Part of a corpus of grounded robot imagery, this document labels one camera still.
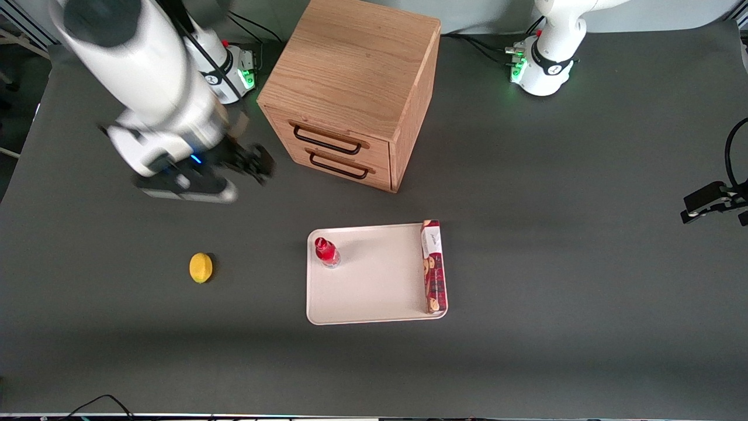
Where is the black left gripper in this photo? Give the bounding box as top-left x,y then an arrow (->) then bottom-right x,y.
680,181 -> 748,227

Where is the cream plastic tray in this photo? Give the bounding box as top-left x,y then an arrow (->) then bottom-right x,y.
306,223 -> 449,326

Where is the black left arm base cable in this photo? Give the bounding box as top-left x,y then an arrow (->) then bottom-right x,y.
441,16 -> 545,66

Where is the black right arm base cable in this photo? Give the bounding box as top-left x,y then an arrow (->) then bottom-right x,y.
225,9 -> 285,45

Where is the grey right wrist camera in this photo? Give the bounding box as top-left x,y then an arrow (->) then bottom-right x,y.
134,172 -> 240,205

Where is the yellow lemon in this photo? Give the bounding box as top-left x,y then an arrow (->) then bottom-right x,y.
189,252 -> 214,285

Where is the red cookie box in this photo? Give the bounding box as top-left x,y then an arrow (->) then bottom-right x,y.
420,219 -> 448,315

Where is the black cable at table edge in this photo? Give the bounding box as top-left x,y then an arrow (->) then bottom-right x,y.
57,394 -> 136,421

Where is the black arm base cable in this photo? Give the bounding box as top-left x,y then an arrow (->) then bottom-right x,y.
225,9 -> 285,45
441,16 -> 545,66

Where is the wooden drawer front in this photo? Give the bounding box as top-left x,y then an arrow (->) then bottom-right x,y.
285,143 -> 392,191
262,107 -> 392,171

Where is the wooden drawer cabinet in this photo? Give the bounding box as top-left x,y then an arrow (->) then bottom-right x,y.
257,0 -> 442,194

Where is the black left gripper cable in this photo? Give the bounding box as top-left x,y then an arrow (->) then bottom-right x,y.
724,117 -> 748,189

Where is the black cable along right arm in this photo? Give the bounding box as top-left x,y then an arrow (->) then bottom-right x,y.
168,0 -> 241,101

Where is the black metal drawer handle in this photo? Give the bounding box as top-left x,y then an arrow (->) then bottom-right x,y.
293,125 -> 362,156
308,152 -> 370,180

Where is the aluminium frame rail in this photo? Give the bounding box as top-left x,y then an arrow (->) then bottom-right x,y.
5,5 -> 53,52

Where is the red coke bottle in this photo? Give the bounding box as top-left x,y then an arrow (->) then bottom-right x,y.
314,236 -> 342,270

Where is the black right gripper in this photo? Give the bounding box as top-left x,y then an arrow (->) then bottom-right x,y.
169,143 -> 276,187

